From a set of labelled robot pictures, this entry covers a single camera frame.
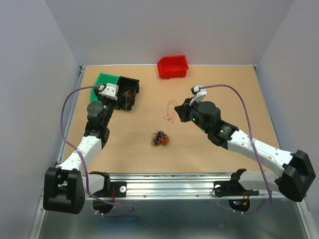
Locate green plastic bin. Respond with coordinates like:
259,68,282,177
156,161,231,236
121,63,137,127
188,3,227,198
90,73,120,102

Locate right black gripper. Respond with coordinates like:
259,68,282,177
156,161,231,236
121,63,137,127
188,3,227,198
174,96,210,134

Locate black plastic bin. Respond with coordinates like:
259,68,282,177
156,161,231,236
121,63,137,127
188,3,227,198
117,76,140,98

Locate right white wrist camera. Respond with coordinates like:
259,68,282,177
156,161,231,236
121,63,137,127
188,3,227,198
189,85,207,106

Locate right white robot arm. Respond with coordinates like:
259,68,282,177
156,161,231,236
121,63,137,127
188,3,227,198
174,98,316,202

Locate aluminium mounting rail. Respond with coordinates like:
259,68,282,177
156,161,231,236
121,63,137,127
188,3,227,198
89,174,260,200

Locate black and orange cables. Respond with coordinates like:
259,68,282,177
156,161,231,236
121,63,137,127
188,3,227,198
151,129,171,147

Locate red plastic bin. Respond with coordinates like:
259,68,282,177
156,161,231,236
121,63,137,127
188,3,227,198
157,55,189,79

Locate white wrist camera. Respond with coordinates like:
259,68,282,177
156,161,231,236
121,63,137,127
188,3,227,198
189,85,207,106
98,83,119,101

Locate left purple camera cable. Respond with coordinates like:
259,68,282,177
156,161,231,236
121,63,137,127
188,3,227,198
61,85,135,217

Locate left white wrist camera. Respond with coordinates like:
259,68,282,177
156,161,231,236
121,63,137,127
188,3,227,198
98,83,119,101

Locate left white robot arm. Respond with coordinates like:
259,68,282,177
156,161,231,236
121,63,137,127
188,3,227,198
43,98,116,214

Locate aluminium table side frame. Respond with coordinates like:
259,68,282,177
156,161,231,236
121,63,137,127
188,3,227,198
54,66,86,167

